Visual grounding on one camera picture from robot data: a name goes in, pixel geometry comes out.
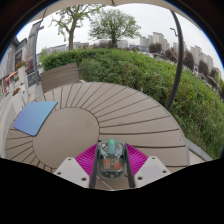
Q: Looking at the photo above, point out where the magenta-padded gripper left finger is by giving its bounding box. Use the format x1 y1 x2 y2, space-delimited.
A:
53 142 100 189

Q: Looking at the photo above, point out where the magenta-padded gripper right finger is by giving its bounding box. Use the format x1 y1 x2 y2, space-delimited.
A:
123 143 172 189

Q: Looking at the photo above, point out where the transparent green computer mouse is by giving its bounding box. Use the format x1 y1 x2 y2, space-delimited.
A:
96 138 127 180

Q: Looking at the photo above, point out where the blue mouse pad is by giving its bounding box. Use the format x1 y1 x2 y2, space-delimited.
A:
12 100 59 137

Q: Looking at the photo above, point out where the white planter box with flowers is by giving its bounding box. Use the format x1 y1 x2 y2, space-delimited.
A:
11 86 30 108

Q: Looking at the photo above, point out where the green hedge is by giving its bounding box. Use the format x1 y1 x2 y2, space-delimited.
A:
40 48 224 160

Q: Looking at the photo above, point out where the brown slatted outdoor chair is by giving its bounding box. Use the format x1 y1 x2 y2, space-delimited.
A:
39 62 81 94

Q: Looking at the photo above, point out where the dark curved parasol pole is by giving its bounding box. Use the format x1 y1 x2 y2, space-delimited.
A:
165 9 185 112

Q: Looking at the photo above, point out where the dark tall sign pillar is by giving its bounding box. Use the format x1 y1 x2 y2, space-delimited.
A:
25 19 46 88

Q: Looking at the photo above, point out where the sparse-leaved tree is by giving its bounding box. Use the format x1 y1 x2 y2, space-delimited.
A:
49 3 105 51

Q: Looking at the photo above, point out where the full green tree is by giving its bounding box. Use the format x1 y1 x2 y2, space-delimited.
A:
88 8 142 50

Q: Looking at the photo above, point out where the beige parasol canopy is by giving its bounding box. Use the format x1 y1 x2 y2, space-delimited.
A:
31 0 188 22

